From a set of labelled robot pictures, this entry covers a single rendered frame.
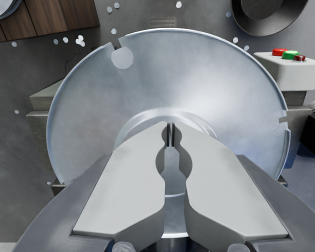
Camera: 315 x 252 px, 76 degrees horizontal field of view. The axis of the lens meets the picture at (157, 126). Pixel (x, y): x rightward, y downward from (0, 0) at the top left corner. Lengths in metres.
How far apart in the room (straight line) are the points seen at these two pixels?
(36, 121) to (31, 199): 1.31
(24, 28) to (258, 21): 0.88
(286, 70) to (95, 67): 0.33
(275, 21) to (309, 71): 0.64
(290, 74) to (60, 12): 0.59
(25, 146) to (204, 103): 1.29
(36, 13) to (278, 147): 0.67
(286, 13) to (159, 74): 0.91
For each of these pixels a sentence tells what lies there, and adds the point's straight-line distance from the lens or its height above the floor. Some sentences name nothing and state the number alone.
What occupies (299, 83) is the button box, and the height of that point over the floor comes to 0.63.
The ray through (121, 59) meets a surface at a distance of 0.22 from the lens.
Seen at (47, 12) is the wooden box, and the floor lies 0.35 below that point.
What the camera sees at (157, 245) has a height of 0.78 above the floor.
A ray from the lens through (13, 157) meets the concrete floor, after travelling 1.53.
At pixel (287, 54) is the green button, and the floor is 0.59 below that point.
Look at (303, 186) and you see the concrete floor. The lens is 1.66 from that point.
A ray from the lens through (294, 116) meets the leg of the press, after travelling 0.46.
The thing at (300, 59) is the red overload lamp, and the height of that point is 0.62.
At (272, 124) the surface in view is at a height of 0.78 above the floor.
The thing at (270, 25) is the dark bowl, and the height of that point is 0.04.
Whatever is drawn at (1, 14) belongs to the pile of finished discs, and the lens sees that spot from 0.73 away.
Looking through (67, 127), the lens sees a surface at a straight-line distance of 0.26.
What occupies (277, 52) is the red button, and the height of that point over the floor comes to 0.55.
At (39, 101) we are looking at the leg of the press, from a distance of 0.46.
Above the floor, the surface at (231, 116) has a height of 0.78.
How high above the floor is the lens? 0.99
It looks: 62 degrees down
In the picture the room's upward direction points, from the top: 178 degrees counter-clockwise
